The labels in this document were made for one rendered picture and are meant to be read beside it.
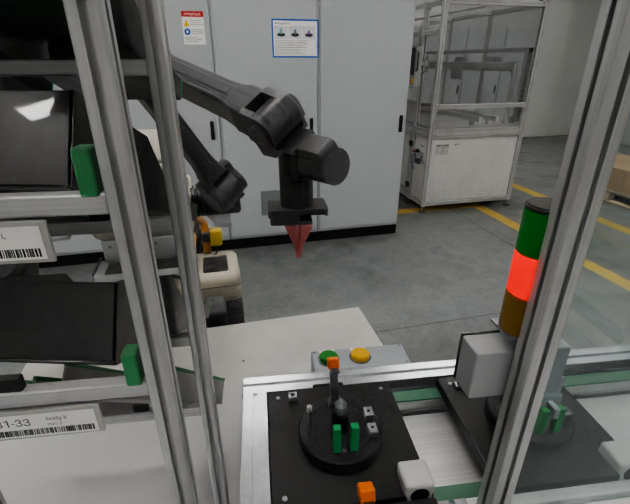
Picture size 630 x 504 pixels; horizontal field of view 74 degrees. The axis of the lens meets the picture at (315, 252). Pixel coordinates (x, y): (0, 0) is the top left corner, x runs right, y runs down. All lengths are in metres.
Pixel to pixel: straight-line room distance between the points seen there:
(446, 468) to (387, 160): 3.27
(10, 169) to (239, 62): 3.14
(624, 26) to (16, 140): 0.47
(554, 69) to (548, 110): 0.82
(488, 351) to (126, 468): 0.69
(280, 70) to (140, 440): 2.97
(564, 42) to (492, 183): 6.00
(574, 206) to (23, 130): 0.46
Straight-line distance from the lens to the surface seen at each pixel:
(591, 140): 0.44
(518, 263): 0.50
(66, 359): 0.44
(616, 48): 0.44
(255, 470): 0.76
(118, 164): 0.30
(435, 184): 4.80
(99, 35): 0.29
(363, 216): 3.94
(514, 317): 0.53
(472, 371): 0.55
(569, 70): 10.99
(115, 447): 0.98
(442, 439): 0.87
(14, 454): 1.06
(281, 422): 0.79
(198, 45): 3.46
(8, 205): 0.33
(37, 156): 0.37
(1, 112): 0.39
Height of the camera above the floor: 1.55
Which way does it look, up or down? 25 degrees down
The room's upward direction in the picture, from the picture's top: straight up
